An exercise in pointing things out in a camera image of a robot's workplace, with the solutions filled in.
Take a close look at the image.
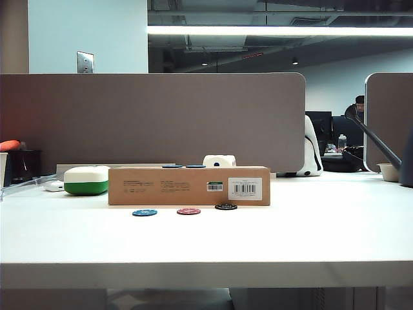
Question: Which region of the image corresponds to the brown cardboard box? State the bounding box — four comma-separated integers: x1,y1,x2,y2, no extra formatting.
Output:
108,165,272,207

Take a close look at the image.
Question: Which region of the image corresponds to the wide grey desk partition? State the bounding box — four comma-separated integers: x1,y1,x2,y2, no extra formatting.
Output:
0,72,307,174

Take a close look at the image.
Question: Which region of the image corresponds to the white black penguin figure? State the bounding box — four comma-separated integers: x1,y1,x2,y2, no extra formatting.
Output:
276,114,324,178

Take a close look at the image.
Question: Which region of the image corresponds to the black computer monitor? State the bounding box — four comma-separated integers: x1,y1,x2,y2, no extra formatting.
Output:
331,115,366,148
305,110,333,156

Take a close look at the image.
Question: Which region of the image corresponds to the green and white case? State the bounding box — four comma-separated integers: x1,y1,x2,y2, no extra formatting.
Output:
63,165,111,196

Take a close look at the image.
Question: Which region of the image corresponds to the black bag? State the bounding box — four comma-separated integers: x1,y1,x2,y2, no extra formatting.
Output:
321,145,367,173

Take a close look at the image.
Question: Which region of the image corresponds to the ceiling light strip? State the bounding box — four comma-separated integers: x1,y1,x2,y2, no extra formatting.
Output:
146,25,413,37

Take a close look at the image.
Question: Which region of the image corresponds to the seated person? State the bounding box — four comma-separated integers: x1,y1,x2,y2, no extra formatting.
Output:
343,94,366,119

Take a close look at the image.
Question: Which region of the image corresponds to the black mesh pen holder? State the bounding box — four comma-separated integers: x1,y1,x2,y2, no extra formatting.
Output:
8,149,43,187

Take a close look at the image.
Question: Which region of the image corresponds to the clear acrylic lid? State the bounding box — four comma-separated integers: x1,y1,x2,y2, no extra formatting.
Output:
0,173,58,202

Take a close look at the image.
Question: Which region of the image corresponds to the white bowl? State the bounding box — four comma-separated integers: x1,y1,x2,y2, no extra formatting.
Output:
376,162,401,183

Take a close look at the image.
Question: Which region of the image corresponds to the narrow grey desk partition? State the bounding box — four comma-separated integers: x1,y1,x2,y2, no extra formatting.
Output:
364,72,413,174

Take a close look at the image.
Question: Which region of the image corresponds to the orange cloth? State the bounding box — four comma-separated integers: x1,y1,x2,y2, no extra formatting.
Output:
0,139,21,152

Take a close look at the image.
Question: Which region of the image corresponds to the dark grey watering can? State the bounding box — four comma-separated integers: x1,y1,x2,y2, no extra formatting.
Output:
343,105,413,189

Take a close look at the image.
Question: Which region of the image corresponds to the paper cup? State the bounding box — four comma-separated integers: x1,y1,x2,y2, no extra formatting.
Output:
0,151,8,191

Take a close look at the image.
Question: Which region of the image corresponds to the white cable tray flap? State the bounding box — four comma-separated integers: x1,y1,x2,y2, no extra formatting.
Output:
55,163,177,182

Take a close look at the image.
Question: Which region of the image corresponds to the metal wall plate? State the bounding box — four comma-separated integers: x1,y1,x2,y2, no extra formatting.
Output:
76,50,95,74

